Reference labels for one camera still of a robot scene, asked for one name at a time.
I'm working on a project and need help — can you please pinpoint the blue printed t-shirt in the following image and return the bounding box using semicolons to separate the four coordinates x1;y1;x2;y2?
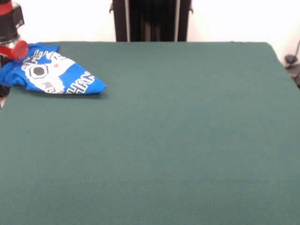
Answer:
0;42;107;95

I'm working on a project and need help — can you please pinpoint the dark green table cloth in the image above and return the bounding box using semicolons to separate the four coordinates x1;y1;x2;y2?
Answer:
0;41;300;225

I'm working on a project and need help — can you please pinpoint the black equipment pile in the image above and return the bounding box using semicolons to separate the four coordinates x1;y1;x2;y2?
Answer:
0;53;15;97

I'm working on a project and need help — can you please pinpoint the black cable bundle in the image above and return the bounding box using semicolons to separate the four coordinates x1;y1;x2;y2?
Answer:
285;39;300;89

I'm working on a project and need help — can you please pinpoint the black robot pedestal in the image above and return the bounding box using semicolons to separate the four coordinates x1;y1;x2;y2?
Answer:
109;0;194;43

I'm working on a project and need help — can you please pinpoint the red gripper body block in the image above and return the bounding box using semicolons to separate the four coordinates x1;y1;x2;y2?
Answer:
0;40;30;62

